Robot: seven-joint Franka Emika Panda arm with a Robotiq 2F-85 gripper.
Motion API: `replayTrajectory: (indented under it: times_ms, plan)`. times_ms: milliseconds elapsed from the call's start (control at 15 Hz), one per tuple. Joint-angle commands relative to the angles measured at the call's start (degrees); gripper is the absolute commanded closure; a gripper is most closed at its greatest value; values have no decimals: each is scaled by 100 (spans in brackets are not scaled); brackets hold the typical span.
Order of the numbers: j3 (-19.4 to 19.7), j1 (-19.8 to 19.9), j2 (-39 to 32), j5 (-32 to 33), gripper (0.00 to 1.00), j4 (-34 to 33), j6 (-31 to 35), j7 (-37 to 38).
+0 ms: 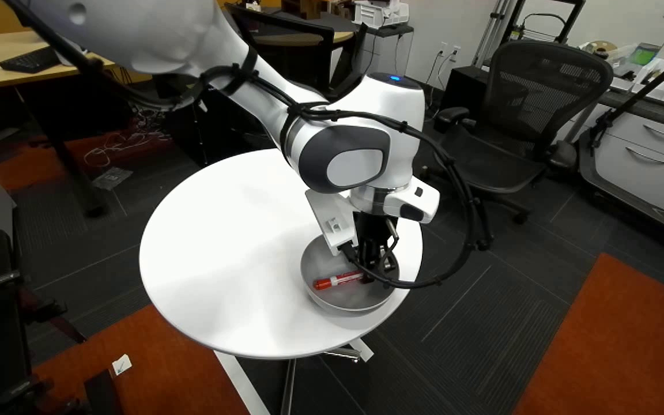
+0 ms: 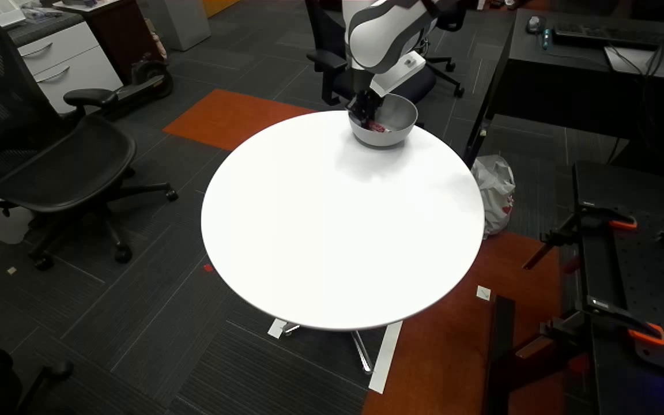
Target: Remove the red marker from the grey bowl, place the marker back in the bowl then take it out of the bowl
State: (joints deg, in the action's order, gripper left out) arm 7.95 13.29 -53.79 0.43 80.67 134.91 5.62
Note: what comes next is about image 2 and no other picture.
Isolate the black kick scooter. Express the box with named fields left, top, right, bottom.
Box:
left=104, top=56, right=175, bottom=118

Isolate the white drawer cabinet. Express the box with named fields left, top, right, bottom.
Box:
left=6, top=14, right=126, bottom=118

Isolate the black upright post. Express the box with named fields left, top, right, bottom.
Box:
left=484, top=295, right=519, bottom=415

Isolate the white plastic bag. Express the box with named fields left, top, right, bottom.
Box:
left=470, top=152, right=516, bottom=237

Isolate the grey bowl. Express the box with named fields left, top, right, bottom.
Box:
left=345, top=89, right=419, bottom=149

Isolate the black office desk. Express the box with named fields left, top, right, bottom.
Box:
left=462, top=7, right=664, bottom=164

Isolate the white table base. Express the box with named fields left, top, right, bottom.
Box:
left=265, top=316, right=405, bottom=397

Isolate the grey bin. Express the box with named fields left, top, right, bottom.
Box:
left=138, top=0, right=213, bottom=53

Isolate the white paper sheet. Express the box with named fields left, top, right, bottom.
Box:
left=605, top=44, right=664, bottom=82

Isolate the black mesh office chair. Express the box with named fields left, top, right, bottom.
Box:
left=0, top=9, right=180, bottom=271

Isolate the orange handled bar clamp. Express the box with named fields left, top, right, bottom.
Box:
left=524, top=201, right=642, bottom=271
left=542, top=295, right=664, bottom=363

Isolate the black workbench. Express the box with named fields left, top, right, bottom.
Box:
left=572, top=158, right=664, bottom=415

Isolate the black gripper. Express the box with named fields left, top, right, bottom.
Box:
left=345, top=76, right=390, bottom=134

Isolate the black keyboard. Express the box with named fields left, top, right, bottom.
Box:
left=549, top=18, right=664, bottom=53

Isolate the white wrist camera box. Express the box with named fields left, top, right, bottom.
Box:
left=374, top=51, right=428, bottom=99

